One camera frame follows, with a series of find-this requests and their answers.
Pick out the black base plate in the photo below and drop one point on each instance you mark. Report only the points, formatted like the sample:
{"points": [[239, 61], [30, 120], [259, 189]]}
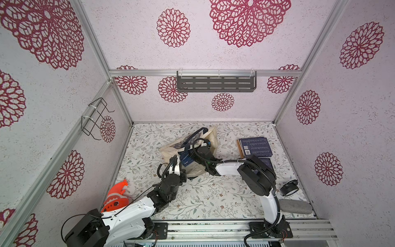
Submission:
{"points": [[281, 230], [157, 231]]}

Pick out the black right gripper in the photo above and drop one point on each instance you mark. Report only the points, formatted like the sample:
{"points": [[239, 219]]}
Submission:
{"points": [[201, 151]]}

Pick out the round black gauge object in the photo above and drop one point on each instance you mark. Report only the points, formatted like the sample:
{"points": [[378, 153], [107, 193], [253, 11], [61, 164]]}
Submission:
{"points": [[290, 188]]}

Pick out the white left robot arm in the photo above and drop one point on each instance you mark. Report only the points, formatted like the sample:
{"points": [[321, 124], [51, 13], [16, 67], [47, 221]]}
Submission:
{"points": [[97, 229]]}

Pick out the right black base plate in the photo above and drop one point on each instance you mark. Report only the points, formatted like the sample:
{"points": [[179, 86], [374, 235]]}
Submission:
{"points": [[281, 230]]}

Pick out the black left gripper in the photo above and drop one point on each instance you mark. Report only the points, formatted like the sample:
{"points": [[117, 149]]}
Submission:
{"points": [[181, 172]]}

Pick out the cream canvas tote bag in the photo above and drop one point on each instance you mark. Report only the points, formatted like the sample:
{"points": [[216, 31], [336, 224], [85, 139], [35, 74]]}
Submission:
{"points": [[202, 137]]}

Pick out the stack of blue books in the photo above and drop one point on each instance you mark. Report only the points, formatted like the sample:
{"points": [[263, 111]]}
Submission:
{"points": [[185, 158]]}

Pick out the grey slotted wall shelf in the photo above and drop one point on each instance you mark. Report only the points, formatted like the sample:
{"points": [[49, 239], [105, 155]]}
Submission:
{"points": [[220, 82]]}

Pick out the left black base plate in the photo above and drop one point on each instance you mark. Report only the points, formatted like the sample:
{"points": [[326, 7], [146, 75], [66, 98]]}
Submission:
{"points": [[157, 231]]}

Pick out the black wire wall rack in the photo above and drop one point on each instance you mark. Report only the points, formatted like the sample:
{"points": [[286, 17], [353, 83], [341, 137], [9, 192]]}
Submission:
{"points": [[99, 124]]}

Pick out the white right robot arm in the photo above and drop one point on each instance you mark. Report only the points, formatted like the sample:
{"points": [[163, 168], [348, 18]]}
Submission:
{"points": [[258, 176]]}

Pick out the aluminium front rail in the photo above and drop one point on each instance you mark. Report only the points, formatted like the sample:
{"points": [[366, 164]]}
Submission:
{"points": [[237, 230]]}

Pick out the red plastic object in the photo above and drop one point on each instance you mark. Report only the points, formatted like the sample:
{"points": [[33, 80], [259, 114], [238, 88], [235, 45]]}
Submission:
{"points": [[116, 199]]}

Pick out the blue grid cover book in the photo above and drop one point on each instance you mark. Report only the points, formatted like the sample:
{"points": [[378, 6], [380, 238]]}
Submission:
{"points": [[258, 146]]}

